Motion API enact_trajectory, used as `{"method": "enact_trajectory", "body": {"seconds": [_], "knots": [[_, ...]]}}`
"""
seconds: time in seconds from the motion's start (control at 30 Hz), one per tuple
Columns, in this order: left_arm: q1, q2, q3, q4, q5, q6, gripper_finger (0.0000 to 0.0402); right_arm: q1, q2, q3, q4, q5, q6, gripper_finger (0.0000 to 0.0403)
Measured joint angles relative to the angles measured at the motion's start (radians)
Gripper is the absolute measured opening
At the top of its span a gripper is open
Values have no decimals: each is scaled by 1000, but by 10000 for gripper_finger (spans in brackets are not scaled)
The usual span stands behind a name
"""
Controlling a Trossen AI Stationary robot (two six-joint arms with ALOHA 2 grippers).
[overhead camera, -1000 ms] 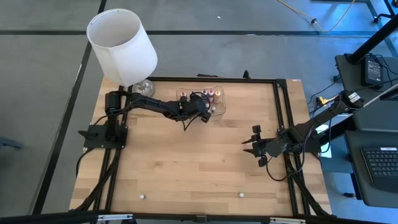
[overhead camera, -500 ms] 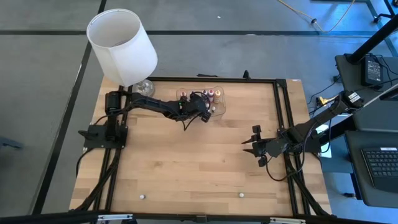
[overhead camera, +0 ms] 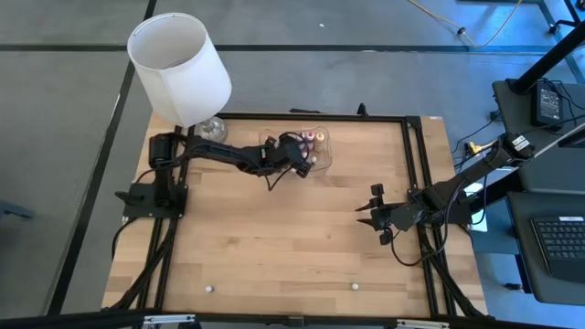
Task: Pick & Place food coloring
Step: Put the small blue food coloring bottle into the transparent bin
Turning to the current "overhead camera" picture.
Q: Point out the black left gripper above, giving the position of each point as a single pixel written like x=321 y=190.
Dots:
x=285 y=155

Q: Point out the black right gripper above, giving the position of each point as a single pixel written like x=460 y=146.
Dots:
x=402 y=217

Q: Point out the purple food coloring bottle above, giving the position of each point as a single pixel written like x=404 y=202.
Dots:
x=301 y=136

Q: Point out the pink food coloring bottle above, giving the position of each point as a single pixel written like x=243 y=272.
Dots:
x=310 y=137

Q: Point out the yellow food coloring bottle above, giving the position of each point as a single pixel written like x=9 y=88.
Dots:
x=320 y=139

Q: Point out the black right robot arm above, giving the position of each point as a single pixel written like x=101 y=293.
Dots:
x=461 y=183

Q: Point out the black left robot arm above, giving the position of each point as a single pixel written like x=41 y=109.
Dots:
x=215 y=151

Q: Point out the clear plastic bin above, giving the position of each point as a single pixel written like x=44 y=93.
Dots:
x=322 y=160

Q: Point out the black clamp knob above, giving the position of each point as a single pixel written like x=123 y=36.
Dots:
x=362 y=109

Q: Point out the white shade table lamp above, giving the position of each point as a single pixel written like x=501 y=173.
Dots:
x=178 y=68

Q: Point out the dark grey side desk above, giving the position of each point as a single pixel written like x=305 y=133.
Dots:
x=525 y=256

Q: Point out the black keyboard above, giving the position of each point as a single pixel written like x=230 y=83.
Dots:
x=562 y=247

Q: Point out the black power adapter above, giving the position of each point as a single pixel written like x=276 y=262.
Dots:
x=547 y=105

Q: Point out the black diagonal pole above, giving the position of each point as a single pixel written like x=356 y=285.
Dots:
x=548 y=57

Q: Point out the grey chair leg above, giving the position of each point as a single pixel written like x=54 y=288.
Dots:
x=16 y=210

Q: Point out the black chair base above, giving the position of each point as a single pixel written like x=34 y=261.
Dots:
x=566 y=23

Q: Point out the black aluminium table frame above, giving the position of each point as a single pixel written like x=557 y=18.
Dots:
x=320 y=117

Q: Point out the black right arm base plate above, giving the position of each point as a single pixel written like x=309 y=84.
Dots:
x=461 y=219

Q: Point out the silver metal bracket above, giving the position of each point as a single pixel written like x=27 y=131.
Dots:
x=422 y=324
x=169 y=319

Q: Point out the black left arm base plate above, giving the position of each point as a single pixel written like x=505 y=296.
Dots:
x=135 y=201

